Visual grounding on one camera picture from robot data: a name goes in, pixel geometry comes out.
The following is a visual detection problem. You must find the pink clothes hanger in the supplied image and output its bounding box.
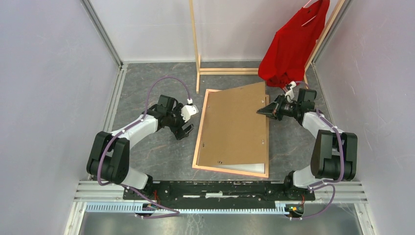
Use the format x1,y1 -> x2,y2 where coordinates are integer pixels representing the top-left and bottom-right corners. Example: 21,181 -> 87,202
301,0 -> 322,28

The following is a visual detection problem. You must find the wooden clothes rack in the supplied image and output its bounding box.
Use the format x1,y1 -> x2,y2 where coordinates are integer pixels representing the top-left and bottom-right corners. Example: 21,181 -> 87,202
188,0 -> 347,94

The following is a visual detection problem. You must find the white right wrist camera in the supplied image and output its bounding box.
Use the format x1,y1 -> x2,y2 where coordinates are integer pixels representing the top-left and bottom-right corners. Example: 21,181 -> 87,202
283,81 -> 297,102

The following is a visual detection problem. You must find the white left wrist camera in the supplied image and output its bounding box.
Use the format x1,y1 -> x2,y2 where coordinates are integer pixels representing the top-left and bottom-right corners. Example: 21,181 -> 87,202
180,98 -> 199,123

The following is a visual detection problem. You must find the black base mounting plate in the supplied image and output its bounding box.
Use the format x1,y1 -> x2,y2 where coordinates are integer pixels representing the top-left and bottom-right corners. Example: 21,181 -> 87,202
140,181 -> 316,210

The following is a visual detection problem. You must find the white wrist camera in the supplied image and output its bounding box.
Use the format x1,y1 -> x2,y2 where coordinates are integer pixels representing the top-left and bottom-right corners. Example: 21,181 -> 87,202
283,81 -> 297,102
180,98 -> 199,123

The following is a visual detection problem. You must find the brown backing board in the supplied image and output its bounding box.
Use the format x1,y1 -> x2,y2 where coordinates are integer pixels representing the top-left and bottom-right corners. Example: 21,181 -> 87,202
198,82 -> 269,166

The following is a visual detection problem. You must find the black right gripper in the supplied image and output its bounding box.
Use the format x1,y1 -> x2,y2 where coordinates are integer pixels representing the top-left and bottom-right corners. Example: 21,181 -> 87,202
257,94 -> 300,121

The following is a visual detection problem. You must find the red t-shirt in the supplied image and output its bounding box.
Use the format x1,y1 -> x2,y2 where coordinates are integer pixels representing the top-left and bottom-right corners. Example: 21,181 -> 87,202
258,0 -> 330,89

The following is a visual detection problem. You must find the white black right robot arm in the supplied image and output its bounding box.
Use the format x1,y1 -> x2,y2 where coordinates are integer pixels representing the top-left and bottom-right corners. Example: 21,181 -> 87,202
257,89 -> 358,200

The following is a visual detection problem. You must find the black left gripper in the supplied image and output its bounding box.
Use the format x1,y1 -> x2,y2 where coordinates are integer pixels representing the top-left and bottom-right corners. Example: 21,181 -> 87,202
166,103 -> 194,140

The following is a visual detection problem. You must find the pink wooden picture frame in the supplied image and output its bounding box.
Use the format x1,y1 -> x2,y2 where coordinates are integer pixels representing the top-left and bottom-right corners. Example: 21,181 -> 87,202
192,89 -> 269,179

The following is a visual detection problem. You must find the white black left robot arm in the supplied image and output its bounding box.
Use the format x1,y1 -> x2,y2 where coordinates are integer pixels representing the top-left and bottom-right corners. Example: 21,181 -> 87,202
86,95 -> 199,200

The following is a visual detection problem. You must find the seascape photo print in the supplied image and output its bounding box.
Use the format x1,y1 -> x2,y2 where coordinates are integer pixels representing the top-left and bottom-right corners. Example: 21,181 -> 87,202
214,164 -> 265,174

